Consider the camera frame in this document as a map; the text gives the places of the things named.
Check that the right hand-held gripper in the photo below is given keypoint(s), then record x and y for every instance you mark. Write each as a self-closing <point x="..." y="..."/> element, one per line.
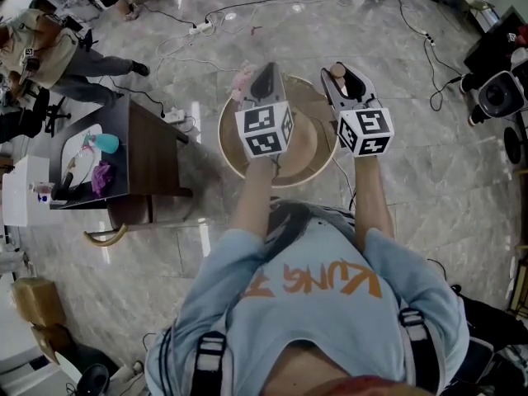
<point x="371" y="124"/>

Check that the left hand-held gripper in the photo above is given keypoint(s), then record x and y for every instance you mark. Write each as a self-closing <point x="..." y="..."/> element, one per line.
<point x="260" y="122"/>

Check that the person's left forearm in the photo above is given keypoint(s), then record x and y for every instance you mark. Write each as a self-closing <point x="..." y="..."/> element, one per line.
<point x="253" y="200"/>

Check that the person's right forearm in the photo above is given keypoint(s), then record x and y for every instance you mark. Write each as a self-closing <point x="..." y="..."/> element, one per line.
<point x="371" y="196"/>

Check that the pink fluffy cloth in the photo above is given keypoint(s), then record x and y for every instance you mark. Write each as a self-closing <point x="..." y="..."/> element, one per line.
<point x="243" y="78"/>

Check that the beige round basin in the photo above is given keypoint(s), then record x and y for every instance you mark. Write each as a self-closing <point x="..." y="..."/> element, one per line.
<point x="309" y="130"/>

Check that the white power strip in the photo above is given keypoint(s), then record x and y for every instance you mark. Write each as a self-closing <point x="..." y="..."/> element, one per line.
<point x="174" y="115"/>
<point x="201" y="28"/>

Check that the dark wooden desk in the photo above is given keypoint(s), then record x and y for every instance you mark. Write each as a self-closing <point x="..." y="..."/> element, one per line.
<point x="152" y="151"/>

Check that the person's printed grey shirt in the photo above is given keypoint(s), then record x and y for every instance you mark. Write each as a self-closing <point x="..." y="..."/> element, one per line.
<point x="305" y="229"/>

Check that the wooden chair with curved back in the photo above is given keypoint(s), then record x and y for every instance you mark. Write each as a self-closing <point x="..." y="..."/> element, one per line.
<point x="132" y="213"/>

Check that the purple cloth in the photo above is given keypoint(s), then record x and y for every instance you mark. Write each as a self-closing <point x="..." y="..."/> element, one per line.
<point x="103" y="177"/>

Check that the black round stand base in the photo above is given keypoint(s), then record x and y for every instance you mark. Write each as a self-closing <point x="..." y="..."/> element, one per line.
<point x="512" y="144"/>

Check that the white oval tray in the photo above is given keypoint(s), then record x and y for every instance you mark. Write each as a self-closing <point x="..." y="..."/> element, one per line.
<point x="80" y="151"/>

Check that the person's light blue sweatshirt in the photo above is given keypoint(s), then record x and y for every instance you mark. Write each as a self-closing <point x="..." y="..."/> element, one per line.
<point x="313" y="316"/>

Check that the black office chair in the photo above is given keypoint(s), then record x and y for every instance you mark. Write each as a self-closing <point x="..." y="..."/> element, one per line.
<point x="29" y="118"/>

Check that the white bottle with blue cap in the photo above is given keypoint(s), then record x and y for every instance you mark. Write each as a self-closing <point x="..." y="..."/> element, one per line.
<point x="41" y="192"/>

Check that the person's bare neck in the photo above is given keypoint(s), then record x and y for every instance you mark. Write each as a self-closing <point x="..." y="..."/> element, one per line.
<point x="326" y="369"/>

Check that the black bag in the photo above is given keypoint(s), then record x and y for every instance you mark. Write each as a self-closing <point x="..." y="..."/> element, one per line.
<point x="495" y="345"/>

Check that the large cardboard box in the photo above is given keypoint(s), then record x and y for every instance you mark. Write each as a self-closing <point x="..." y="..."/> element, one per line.
<point x="39" y="301"/>

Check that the open cardboard box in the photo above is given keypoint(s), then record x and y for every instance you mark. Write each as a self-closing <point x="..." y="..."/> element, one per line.
<point x="51" y="342"/>

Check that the black round helmet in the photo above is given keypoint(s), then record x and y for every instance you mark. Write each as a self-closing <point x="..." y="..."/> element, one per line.
<point x="92" y="380"/>

